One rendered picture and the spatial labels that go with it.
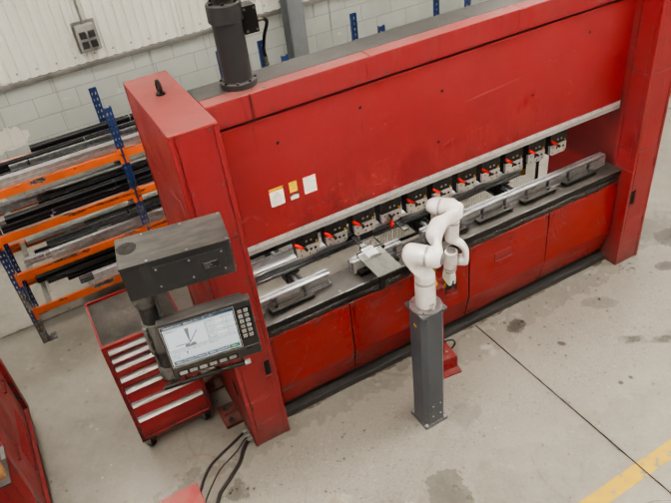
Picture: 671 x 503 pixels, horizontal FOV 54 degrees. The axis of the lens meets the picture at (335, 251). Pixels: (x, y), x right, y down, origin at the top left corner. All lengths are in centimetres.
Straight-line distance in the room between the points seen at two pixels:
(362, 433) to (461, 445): 65
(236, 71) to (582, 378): 310
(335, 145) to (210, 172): 84
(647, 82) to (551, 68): 77
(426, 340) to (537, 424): 106
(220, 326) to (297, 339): 111
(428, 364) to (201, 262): 170
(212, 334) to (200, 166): 81
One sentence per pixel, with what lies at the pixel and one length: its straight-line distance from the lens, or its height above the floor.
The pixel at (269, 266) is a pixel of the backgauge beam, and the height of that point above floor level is 99.
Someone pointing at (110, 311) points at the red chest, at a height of 98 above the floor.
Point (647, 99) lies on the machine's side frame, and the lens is 516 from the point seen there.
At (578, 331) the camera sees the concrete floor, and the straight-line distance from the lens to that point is 526.
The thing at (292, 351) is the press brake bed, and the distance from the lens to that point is 430.
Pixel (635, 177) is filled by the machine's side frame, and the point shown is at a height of 84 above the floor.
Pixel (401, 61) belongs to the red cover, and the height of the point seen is 222.
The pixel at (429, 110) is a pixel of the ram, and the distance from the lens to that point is 407.
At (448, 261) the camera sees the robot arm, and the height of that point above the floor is 100.
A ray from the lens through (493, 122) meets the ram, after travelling 445.
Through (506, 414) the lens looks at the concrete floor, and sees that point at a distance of 465.
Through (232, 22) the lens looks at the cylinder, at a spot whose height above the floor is 264.
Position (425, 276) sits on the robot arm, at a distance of 369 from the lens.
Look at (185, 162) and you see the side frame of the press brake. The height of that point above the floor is 215.
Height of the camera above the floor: 361
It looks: 37 degrees down
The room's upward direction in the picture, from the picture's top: 8 degrees counter-clockwise
